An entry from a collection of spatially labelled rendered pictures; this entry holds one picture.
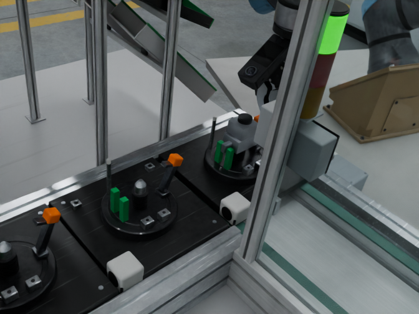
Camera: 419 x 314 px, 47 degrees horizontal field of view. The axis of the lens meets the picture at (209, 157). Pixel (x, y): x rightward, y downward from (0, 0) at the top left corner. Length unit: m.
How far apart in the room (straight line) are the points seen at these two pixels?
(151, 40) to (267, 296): 0.56
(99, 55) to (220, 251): 0.42
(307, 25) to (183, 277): 0.45
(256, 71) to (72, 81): 0.74
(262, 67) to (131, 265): 0.42
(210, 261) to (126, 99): 0.70
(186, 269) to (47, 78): 0.86
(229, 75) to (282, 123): 0.95
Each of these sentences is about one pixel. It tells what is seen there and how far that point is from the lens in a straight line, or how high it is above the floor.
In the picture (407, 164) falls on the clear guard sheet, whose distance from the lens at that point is 0.60.
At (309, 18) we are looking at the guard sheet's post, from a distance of 0.60.
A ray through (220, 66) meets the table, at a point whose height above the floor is 0.86.
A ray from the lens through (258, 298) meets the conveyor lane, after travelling 0.90.
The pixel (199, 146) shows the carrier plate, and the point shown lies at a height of 0.97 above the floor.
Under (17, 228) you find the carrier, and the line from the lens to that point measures 0.90.
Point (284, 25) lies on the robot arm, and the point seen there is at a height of 1.28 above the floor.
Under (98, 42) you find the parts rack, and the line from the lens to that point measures 0.90.
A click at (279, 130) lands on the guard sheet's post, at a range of 0.68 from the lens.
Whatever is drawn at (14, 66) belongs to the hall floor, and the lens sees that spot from 3.41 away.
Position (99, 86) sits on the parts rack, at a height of 1.13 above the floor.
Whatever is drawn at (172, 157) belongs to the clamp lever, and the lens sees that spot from 0.87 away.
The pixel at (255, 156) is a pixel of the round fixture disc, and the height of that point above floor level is 0.99.
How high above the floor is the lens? 1.62
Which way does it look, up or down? 38 degrees down
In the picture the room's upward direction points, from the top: 9 degrees clockwise
